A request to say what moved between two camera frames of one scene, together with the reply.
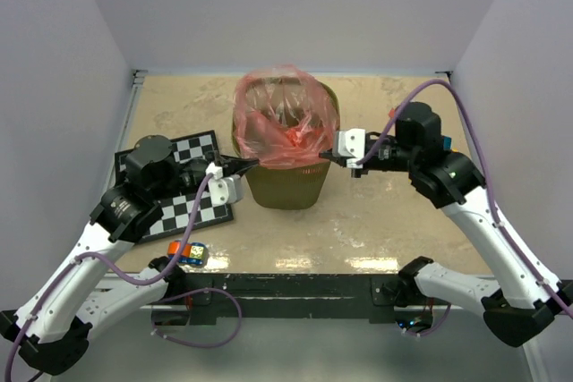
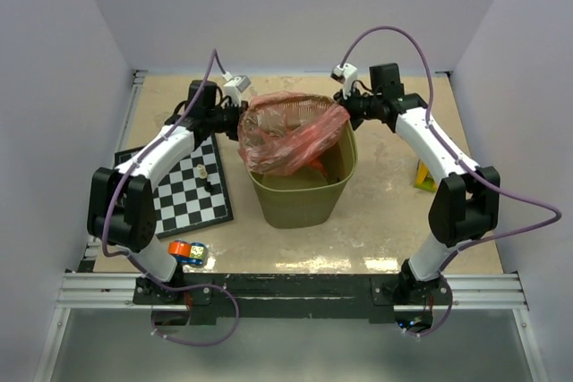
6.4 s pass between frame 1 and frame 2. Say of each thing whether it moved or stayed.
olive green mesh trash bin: moved
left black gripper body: moved
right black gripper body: moved
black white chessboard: stayed
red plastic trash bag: moved
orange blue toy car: stayed
